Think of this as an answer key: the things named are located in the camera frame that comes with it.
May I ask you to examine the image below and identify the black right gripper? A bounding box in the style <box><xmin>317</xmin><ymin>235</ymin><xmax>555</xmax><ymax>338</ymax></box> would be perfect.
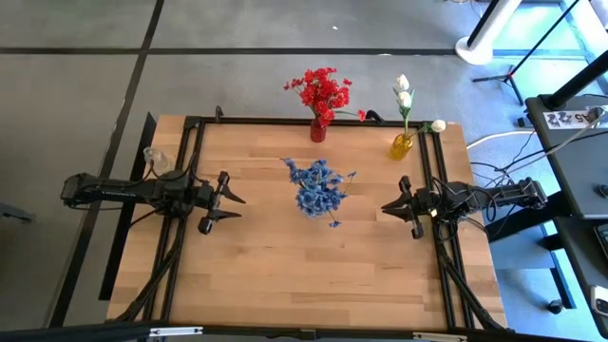
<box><xmin>381</xmin><ymin>175</ymin><xmax>441</xmax><ymax>240</ymax></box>

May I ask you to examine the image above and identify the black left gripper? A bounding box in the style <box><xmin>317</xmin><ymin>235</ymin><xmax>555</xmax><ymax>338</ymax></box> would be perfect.
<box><xmin>192</xmin><ymin>170</ymin><xmax>247</xmax><ymax>236</ymax></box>

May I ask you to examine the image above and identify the blue artificial flower bunch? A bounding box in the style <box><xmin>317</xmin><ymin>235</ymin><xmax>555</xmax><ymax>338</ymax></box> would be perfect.
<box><xmin>294</xmin><ymin>180</ymin><xmax>351</xmax><ymax>220</ymax></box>
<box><xmin>320</xmin><ymin>166</ymin><xmax>357</xmax><ymax>229</ymax></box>
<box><xmin>283</xmin><ymin>158</ymin><xmax>336</xmax><ymax>196</ymax></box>

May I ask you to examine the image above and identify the white artificial tulip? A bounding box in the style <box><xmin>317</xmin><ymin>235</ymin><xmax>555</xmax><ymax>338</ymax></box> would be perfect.
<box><xmin>403</xmin><ymin>118</ymin><xmax>448</xmax><ymax>143</ymax></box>
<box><xmin>396</xmin><ymin>90</ymin><xmax>414</xmax><ymax>137</ymax></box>
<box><xmin>391</xmin><ymin>73</ymin><xmax>412</xmax><ymax>137</ymax></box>

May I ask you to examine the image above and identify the red artificial flower bunch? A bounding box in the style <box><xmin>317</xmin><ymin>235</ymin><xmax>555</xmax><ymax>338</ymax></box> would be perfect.
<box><xmin>283</xmin><ymin>66</ymin><xmax>367</xmax><ymax>127</ymax></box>

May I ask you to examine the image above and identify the yellow glass vase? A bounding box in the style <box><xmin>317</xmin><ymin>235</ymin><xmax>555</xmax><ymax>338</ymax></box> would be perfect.
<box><xmin>388</xmin><ymin>132</ymin><xmax>415</xmax><ymax>162</ymax></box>

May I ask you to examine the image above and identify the clear ribbed glass vase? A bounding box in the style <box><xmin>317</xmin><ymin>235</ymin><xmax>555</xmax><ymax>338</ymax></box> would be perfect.
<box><xmin>143</xmin><ymin>145</ymin><xmax>173</xmax><ymax>176</ymax></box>

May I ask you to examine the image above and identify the red glass vase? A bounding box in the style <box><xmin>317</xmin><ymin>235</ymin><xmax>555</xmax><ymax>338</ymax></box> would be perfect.
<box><xmin>309</xmin><ymin>117</ymin><xmax>328</xmax><ymax>143</ymax></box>

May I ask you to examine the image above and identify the black table leg bar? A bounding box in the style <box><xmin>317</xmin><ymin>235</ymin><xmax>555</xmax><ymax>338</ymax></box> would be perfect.
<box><xmin>98</xmin><ymin>111</ymin><xmax>158</xmax><ymax>301</ymax></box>

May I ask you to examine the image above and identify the white round base stand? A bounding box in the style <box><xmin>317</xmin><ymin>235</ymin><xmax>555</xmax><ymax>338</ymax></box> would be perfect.
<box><xmin>454</xmin><ymin>0</ymin><xmax>523</xmax><ymax>67</ymax></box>

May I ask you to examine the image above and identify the black tripod stand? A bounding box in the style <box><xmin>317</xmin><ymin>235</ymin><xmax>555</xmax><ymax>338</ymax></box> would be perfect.
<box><xmin>472</xmin><ymin>0</ymin><xmax>583</xmax><ymax>106</ymax></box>

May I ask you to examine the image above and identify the white printed sticker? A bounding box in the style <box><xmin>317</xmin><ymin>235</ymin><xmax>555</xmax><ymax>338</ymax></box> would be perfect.
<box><xmin>542</xmin><ymin>109</ymin><xmax>596</xmax><ymax>130</ymax></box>

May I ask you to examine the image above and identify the black desk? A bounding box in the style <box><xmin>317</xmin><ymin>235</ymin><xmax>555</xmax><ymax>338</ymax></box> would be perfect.
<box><xmin>524</xmin><ymin>93</ymin><xmax>608</xmax><ymax>336</ymax></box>

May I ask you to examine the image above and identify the black mounting beam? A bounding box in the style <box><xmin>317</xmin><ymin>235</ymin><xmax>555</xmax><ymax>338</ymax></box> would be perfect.
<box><xmin>0</xmin><ymin>321</ymin><xmax>165</xmax><ymax>342</ymax></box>

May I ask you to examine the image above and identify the dark grey floor object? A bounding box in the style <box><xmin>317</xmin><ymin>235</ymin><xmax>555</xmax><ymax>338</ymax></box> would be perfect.
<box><xmin>0</xmin><ymin>202</ymin><xmax>35</xmax><ymax>224</ymax></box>

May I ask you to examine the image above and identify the white phone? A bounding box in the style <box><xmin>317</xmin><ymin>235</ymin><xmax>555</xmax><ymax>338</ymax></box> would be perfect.
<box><xmin>590</xmin><ymin>283</ymin><xmax>608</xmax><ymax>318</ymax></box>

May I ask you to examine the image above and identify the black aluminium table frame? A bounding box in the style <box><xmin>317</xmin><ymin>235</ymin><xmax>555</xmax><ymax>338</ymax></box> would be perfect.
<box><xmin>106</xmin><ymin>104</ymin><xmax>507</xmax><ymax>333</ymax></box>

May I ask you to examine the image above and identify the silver metal bracket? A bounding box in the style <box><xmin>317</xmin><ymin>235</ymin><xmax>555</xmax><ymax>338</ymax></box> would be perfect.
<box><xmin>411</xmin><ymin>332</ymin><xmax>467</xmax><ymax>342</ymax></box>
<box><xmin>148</xmin><ymin>325</ymin><xmax>204</xmax><ymax>338</ymax></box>

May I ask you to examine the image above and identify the black desk leg frame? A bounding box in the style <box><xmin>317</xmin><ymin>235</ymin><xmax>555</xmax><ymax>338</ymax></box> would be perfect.
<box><xmin>484</xmin><ymin>203</ymin><xmax>579</xmax><ymax>310</ymax></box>

